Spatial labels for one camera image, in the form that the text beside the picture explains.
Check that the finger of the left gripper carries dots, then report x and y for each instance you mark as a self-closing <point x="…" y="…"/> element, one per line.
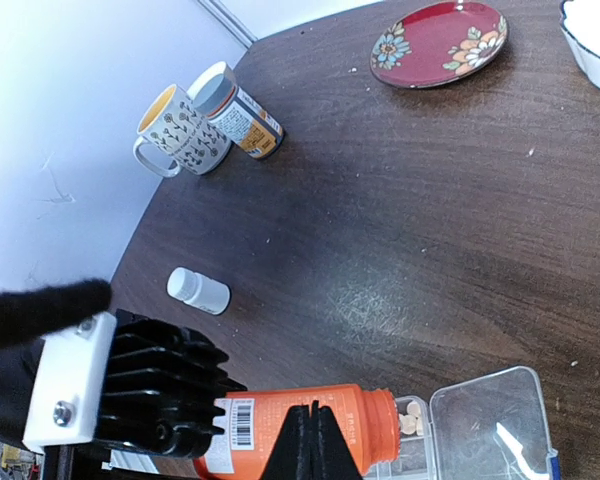
<point x="310" y="445"/>

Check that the orange pill bottle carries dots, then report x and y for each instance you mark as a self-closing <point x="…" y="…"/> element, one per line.
<point x="251" y="420"/>

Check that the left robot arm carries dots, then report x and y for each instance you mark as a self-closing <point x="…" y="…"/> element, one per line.
<point x="17" y="373"/>

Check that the clear plastic pill organizer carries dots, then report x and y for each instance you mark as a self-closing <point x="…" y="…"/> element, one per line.
<point x="491" y="427"/>

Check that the small white bottle left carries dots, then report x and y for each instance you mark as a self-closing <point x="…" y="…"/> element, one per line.
<point x="198" y="291"/>

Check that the floral mug yellow inside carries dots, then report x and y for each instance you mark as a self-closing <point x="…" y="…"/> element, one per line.
<point x="172" y="125"/>

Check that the grey capped supplement bottle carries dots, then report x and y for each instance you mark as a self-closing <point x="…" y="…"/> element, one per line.
<point x="233" y="112"/>

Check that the red floral plate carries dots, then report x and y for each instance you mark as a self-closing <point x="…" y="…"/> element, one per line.
<point x="438" y="44"/>

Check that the white scalloped dish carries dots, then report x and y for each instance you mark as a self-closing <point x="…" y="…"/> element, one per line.
<point x="580" y="25"/>

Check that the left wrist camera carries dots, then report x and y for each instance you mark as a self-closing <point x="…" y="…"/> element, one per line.
<point x="127" y="382"/>

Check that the left aluminium frame post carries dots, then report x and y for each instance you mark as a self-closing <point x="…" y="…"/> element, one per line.
<point x="222" y="14"/>

